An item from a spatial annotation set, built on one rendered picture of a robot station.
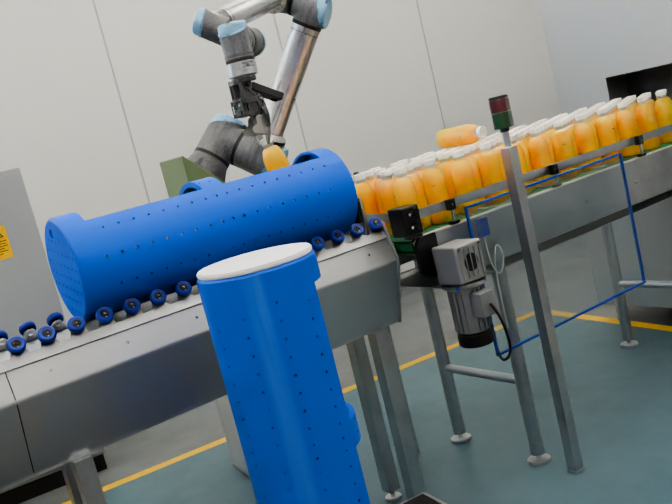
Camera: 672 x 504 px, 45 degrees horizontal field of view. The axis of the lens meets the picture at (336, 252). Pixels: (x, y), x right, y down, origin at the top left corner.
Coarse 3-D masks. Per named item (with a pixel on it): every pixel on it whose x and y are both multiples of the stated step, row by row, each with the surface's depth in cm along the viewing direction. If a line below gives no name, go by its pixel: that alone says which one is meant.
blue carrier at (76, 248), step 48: (192, 192) 224; (240, 192) 228; (288, 192) 235; (336, 192) 243; (48, 240) 217; (96, 240) 205; (144, 240) 211; (192, 240) 218; (240, 240) 226; (288, 240) 238; (96, 288) 204; (144, 288) 214
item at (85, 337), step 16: (352, 240) 252; (368, 240) 253; (320, 256) 243; (176, 304) 218; (192, 304) 220; (112, 320) 210; (128, 320) 211; (144, 320) 212; (80, 336) 204; (96, 336) 206; (32, 352) 198; (48, 352) 199; (0, 368) 193; (16, 368) 195
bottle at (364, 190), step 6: (360, 180) 275; (360, 186) 274; (366, 186) 274; (360, 192) 274; (366, 192) 274; (372, 192) 275; (366, 198) 274; (372, 198) 275; (366, 204) 274; (372, 204) 275; (366, 210) 274; (372, 210) 275
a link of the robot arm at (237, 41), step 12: (228, 24) 242; (240, 24) 242; (228, 36) 242; (240, 36) 242; (252, 36) 248; (228, 48) 243; (240, 48) 243; (252, 48) 250; (228, 60) 244; (240, 60) 243
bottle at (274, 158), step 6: (270, 144) 251; (264, 150) 251; (270, 150) 250; (276, 150) 251; (264, 156) 251; (270, 156) 250; (276, 156) 250; (282, 156) 251; (264, 162) 252; (270, 162) 251; (276, 162) 250; (282, 162) 251; (288, 162) 254; (270, 168) 251; (276, 168) 251
